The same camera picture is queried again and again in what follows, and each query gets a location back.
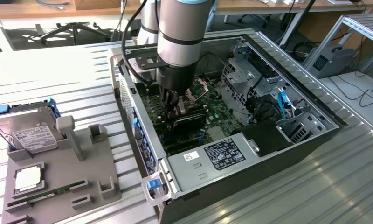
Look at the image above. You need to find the black office chair base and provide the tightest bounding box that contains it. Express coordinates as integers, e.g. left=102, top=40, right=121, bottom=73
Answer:
left=38, top=22, right=109, bottom=46

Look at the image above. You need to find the open black PC case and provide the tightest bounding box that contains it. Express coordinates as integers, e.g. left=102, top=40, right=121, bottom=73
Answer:
left=110, top=29, right=349, bottom=224

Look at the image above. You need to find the blue disk wire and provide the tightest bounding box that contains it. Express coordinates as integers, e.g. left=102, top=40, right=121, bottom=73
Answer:
left=277, top=91, right=291, bottom=121

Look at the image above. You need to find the grey machine box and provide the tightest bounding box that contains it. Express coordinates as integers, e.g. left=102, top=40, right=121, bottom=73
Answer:
left=310, top=45, right=357, bottom=79

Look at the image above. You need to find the aluminium frame rack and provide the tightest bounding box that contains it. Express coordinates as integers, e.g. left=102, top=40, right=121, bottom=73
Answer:
left=301, top=13, right=373, bottom=73

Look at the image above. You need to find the silver chipset heatsink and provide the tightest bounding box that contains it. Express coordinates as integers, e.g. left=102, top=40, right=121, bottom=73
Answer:
left=206, top=129, right=230, bottom=142

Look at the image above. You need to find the silver power supply unit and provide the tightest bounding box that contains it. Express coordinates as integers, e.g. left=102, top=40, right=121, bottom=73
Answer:
left=166, top=134, right=263, bottom=193

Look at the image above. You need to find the green motherboard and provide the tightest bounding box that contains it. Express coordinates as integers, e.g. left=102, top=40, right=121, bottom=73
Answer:
left=138, top=76, right=247, bottom=156

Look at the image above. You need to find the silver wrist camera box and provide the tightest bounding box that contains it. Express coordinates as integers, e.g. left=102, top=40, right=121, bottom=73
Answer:
left=126, top=55, right=167, bottom=84

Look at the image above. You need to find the long wooden desk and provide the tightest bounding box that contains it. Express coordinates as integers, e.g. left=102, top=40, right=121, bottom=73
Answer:
left=217, top=0, right=373, bottom=17

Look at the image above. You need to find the metal socket cover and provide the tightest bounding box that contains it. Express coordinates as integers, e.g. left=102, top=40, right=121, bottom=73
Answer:
left=186, top=78, right=214, bottom=105

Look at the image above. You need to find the grey parts rack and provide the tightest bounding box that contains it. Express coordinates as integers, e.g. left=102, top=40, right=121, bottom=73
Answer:
left=1, top=115, right=123, bottom=224

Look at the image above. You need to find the silver CPU chip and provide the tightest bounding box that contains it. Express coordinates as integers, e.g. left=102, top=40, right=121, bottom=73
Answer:
left=14, top=167, right=43, bottom=191

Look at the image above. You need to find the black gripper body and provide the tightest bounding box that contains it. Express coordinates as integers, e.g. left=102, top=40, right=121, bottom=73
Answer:
left=154, top=62, right=197, bottom=96

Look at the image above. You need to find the black wire bundle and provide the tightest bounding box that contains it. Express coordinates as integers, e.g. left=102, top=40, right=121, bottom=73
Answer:
left=246, top=97, right=282, bottom=122

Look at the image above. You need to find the hard disk with blue bracket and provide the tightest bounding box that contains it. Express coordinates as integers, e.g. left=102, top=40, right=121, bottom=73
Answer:
left=0, top=99, right=62, bottom=154

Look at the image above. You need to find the black plastic shroud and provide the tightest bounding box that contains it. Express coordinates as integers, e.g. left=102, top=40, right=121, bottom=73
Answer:
left=241, top=120, right=294, bottom=157

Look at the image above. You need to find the silver drive cage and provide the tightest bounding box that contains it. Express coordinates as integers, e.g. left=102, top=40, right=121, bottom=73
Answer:
left=219, top=57, right=289, bottom=122

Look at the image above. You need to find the graphics card with metal bracket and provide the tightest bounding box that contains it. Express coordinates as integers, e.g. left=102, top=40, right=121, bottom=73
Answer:
left=170, top=113, right=206, bottom=136

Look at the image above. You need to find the green RAM stick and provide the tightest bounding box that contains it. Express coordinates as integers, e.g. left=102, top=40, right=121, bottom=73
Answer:
left=7, top=181, right=86, bottom=207

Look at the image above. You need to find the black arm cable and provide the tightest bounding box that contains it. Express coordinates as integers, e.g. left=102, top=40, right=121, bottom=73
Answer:
left=119, top=0, right=153, bottom=84

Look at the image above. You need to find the silver disk bay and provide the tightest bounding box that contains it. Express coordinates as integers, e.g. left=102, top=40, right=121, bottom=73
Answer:
left=274, top=112, right=322, bottom=144

